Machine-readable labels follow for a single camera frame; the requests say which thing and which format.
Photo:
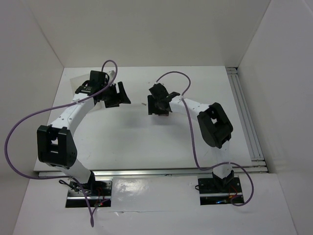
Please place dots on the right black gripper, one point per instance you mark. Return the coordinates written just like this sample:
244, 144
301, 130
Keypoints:
158, 103

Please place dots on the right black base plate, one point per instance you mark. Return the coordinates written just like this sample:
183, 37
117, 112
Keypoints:
211, 186

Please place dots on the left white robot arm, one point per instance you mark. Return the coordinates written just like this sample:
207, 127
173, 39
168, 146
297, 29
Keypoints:
55, 142

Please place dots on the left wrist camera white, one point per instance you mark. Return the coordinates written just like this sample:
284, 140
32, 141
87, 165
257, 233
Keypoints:
111, 75

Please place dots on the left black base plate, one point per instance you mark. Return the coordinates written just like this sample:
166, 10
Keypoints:
100, 189

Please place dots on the white cardboard box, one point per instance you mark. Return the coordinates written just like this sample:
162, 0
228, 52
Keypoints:
78, 81

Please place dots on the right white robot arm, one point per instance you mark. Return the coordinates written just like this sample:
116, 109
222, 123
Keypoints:
214, 124

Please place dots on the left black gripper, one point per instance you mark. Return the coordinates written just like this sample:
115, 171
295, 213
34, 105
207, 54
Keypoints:
115, 95

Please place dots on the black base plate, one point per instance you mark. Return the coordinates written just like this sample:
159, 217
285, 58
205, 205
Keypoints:
100, 189
211, 186

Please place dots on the aluminium front rail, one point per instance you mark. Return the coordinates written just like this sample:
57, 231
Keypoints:
158, 172

